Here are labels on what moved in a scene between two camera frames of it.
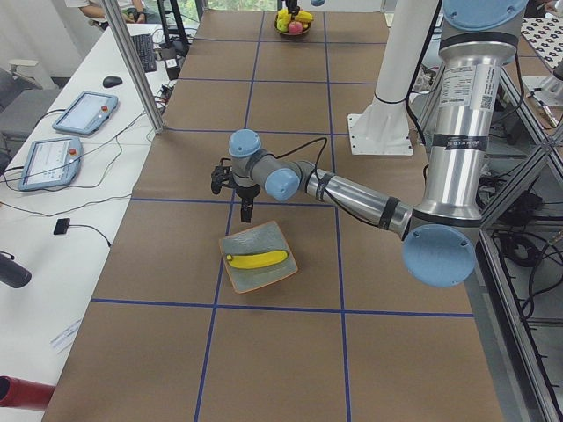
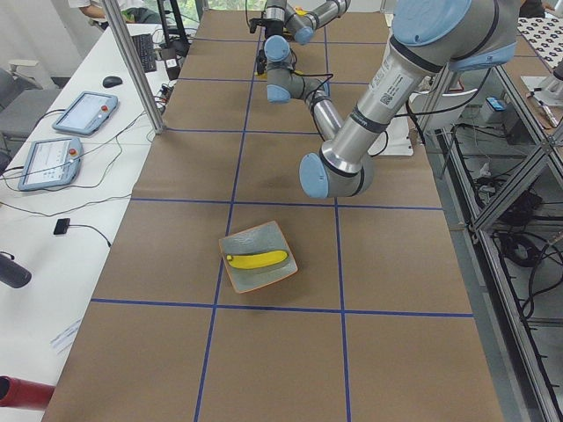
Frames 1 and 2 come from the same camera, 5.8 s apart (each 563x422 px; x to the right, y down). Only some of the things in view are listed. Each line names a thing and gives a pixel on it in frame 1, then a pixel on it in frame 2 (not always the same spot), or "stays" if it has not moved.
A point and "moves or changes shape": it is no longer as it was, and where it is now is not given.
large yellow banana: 252,260 stays
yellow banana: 303,17 moves or changes shape
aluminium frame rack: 515,284 stays
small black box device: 62,226 stays
